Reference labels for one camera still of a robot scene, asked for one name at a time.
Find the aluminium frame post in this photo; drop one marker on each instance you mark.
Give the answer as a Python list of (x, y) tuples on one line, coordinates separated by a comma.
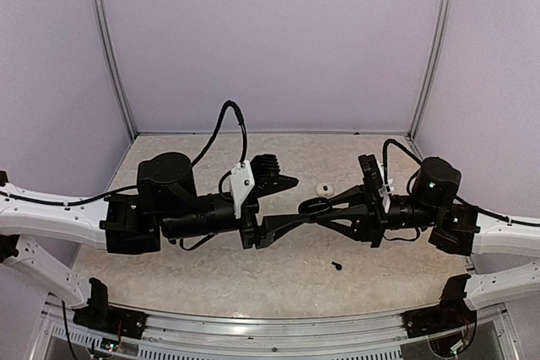
[(435, 50), (112, 68)]

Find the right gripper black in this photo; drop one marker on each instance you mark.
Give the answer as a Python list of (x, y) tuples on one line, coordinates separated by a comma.
[(370, 220)]

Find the white earbud charging case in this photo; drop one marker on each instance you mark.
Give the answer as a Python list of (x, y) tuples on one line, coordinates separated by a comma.
[(325, 190)]

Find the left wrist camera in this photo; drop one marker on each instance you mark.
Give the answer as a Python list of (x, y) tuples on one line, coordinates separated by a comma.
[(242, 178)]

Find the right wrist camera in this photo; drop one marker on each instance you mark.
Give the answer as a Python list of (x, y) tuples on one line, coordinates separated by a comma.
[(373, 178)]

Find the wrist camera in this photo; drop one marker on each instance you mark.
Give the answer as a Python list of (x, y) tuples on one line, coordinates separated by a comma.
[(242, 178), (373, 178)]

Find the aluminium front rail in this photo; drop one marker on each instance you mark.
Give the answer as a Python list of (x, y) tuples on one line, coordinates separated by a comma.
[(187, 336)]

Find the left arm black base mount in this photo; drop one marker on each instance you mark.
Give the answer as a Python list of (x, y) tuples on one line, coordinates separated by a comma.
[(109, 313)]

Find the black wireless earbud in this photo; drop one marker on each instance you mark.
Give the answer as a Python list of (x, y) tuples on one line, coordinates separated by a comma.
[(337, 266)]

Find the black earbud charging case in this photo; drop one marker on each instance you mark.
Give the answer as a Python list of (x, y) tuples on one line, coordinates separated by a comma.
[(314, 206)]

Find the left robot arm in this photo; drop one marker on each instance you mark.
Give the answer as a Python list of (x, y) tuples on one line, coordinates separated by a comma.
[(134, 220)]

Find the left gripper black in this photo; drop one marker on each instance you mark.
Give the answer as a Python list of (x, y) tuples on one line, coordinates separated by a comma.
[(272, 228)]

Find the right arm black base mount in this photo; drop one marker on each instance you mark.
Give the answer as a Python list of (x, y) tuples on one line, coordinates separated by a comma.
[(450, 313)]

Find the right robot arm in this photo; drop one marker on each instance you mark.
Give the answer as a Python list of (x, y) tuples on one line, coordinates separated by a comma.
[(460, 228)]

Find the left aluminium frame post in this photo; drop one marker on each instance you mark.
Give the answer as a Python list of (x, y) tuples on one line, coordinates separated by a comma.
[(112, 68)]

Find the right aluminium frame post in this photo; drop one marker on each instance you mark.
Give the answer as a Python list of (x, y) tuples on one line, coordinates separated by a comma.
[(435, 50)]

